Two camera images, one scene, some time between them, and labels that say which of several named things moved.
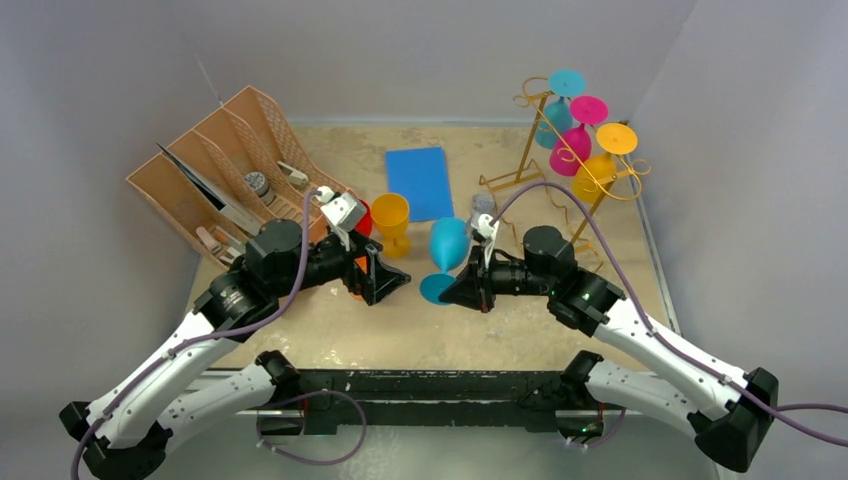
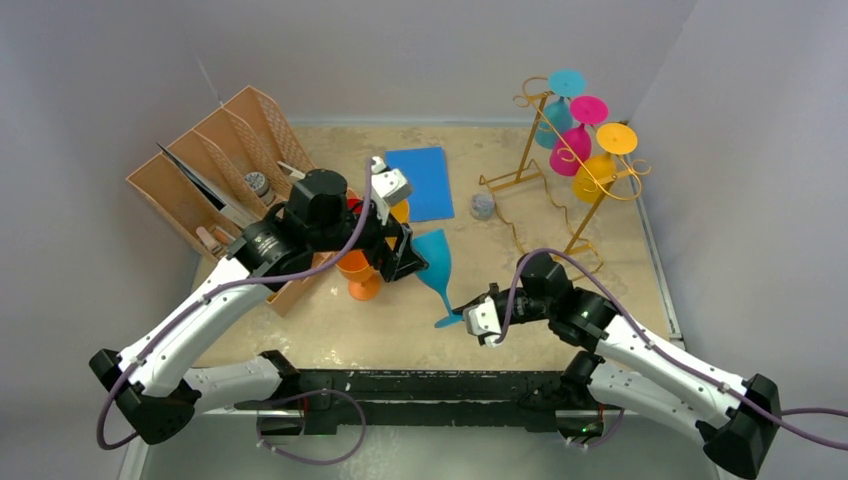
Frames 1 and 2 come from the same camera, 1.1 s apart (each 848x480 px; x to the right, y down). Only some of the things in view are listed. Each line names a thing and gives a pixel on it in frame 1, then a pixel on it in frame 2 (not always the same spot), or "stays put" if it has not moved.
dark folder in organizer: x=232 y=212 stays put
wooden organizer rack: x=237 y=169 stays put
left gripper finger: x=386 y=279 → x=405 y=261
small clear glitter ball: x=482 y=204 stays put
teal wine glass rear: x=557 y=115 stays put
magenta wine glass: x=571 y=148 stays put
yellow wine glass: x=592 y=178 stays put
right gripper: x=482 y=279 → x=496 y=303
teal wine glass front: x=450 y=244 → x=435 y=249
